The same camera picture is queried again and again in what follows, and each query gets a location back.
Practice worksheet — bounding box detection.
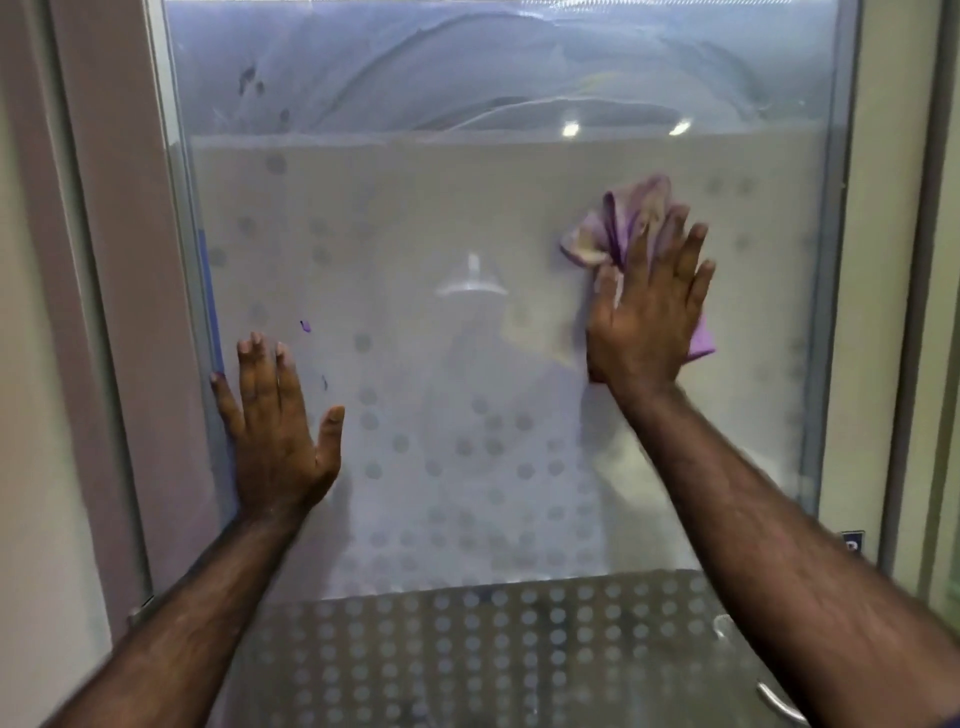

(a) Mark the frosted dotted glass door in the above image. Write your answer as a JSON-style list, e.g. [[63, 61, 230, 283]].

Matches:
[[148, 0, 862, 728]]

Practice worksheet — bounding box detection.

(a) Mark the purple cleaning cloth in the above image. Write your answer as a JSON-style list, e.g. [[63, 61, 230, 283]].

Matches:
[[560, 174, 717, 363]]

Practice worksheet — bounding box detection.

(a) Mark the metal door handle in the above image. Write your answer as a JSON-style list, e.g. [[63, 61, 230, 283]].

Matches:
[[711, 613, 810, 726]]

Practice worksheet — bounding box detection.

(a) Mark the person's right hand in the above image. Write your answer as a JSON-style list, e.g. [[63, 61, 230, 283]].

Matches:
[[585, 204, 718, 396]]

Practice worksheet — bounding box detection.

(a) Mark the person's right forearm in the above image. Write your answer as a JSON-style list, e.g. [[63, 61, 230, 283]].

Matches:
[[606, 381, 960, 728]]

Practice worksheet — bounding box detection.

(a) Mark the beige door frame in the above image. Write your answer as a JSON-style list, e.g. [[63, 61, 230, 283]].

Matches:
[[0, 0, 960, 646]]

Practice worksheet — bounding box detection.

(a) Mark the person's left hand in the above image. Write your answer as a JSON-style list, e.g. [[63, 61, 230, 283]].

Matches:
[[209, 332, 347, 527]]

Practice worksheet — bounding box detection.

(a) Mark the person's left forearm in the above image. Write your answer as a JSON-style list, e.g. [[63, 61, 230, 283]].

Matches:
[[41, 510, 310, 728]]

